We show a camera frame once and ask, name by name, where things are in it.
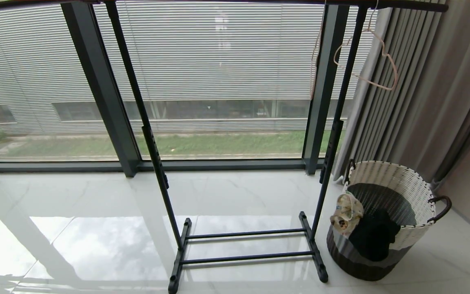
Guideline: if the white laundry basket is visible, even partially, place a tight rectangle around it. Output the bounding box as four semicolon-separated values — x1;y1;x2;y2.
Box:
326;159;452;282

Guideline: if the cream printed garment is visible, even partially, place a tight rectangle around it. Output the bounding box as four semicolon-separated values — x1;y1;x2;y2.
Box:
330;191;365;238

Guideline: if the pink clothes hanger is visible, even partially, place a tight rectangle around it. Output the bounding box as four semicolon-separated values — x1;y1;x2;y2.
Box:
310;0;322;99
333;0;399;91

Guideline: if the black clothes rack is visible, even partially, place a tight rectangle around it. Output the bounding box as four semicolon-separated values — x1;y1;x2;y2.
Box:
0;0;448;294

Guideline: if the window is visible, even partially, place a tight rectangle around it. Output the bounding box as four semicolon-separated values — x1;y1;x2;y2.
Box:
0;0;378;177

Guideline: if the black garment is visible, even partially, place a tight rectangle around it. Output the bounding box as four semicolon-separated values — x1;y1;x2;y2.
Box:
348;209;401;263

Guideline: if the beige curtain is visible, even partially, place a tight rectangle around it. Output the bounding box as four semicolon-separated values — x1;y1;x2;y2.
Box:
332;0;470;192

